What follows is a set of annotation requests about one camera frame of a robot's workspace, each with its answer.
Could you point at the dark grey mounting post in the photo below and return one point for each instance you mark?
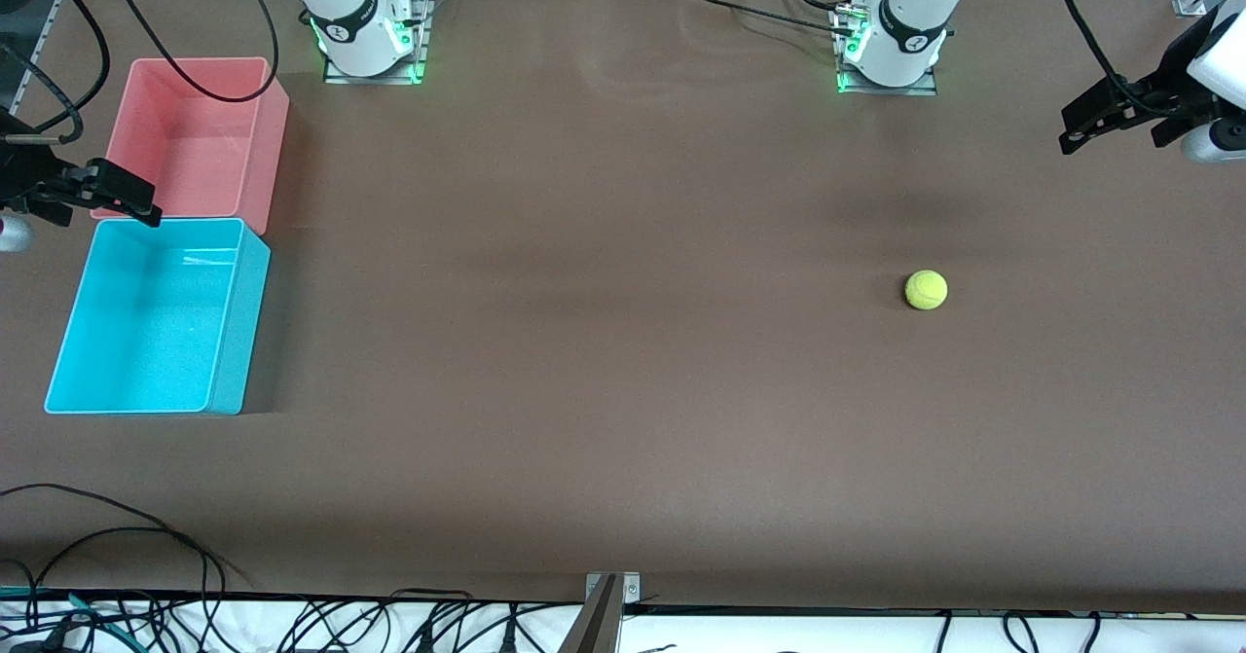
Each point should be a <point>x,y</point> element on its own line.
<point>596,629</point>

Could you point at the blue plastic bin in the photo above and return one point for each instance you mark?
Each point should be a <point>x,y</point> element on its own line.
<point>146,342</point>

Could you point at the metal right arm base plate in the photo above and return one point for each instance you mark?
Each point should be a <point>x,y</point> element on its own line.
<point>425,40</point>

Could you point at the pink plastic bin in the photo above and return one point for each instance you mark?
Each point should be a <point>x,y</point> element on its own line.
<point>195,147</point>

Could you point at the yellow-green tennis ball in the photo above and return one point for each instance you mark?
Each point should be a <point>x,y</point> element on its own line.
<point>926,290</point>

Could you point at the perforated aluminium rail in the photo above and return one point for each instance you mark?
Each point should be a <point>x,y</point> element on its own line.
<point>39,50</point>

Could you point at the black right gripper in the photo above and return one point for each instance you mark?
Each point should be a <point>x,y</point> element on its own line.
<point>21,174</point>

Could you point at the small metal table bracket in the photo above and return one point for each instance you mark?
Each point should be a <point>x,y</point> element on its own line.
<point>631,587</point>

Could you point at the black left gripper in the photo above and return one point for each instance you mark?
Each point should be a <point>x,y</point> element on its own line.
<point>1171,85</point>

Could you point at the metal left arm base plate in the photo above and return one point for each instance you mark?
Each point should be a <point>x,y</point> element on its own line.
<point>930,89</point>

